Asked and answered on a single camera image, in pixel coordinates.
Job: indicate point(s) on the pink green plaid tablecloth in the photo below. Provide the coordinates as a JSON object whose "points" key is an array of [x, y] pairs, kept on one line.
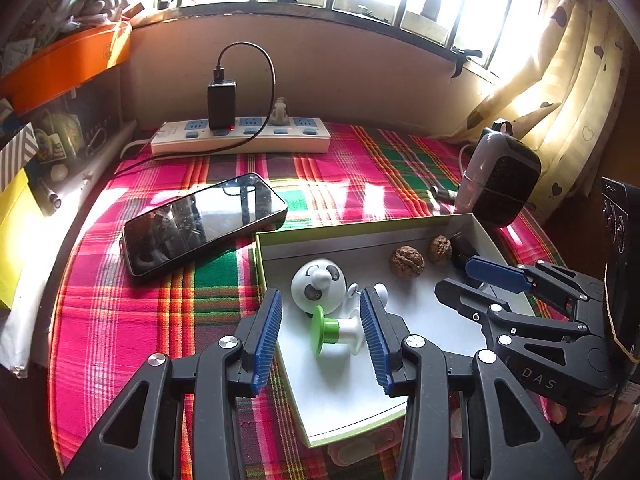
{"points": [[150, 320]]}

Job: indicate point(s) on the person's floral clothing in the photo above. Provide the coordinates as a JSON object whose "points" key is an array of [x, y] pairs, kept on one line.
{"points": [[590, 440]]}

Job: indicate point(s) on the clear plastic storage box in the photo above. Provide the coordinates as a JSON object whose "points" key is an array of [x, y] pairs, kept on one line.
{"points": [[85, 130]]}

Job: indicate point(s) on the green and white spool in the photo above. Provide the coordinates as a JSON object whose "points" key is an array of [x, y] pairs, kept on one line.
{"points": [[335, 332]]}

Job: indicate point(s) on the grey and black heater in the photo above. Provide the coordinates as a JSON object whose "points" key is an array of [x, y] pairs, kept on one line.
{"points": [[505, 180]]}

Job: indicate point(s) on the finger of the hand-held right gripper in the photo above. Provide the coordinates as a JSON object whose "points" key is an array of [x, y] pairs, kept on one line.
{"points": [[495, 270], [460, 297]]}

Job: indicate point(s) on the small white figurine plug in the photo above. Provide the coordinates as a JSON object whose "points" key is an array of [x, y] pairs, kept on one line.
{"points": [[280, 110]]}

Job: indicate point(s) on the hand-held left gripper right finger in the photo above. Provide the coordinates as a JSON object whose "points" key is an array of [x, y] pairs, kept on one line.
{"points": [[372, 345]]}

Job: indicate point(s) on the small brown walnut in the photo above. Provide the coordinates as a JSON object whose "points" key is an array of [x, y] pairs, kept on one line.
{"points": [[440, 249]]}

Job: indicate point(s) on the large brown walnut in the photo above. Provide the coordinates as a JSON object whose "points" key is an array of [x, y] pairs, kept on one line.
{"points": [[407, 261]]}

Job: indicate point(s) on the yellow cardboard box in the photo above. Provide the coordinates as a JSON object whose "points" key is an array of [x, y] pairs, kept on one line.
{"points": [[12, 240]]}

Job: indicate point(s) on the orange box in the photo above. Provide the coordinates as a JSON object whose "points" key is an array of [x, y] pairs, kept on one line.
{"points": [[65, 65]]}

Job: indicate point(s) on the black charger adapter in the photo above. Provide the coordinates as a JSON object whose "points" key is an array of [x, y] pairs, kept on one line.
{"points": [[221, 105]]}

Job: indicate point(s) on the grey striped box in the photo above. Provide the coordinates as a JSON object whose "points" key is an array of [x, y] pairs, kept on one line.
{"points": [[17, 155]]}

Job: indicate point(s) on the black smartphone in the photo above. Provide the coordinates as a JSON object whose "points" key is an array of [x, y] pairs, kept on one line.
{"points": [[200, 220]]}

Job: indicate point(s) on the white round panda toy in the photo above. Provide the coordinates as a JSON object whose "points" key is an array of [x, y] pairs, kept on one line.
{"points": [[315, 285]]}

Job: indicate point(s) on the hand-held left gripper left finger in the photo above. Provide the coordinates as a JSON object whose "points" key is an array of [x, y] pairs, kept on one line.
{"points": [[267, 340]]}

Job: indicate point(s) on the green cardboard box tray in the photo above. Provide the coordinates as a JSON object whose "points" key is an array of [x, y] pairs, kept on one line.
{"points": [[330, 385]]}

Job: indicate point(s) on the black rectangular lighter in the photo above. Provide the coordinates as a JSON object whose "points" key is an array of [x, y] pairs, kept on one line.
{"points": [[462, 250]]}

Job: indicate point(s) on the cream heart print curtain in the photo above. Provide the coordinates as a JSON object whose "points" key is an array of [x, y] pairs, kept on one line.
{"points": [[565, 110]]}

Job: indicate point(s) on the small dark metal plug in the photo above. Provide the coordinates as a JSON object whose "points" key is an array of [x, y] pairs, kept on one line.
{"points": [[444, 194]]}

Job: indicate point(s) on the white power strip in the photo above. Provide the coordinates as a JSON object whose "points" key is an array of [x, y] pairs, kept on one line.
{"points": [[290, 140]]}

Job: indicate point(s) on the pink contact lens case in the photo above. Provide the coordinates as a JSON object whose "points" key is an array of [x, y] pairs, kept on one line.
{"points": [[360, 447]]}

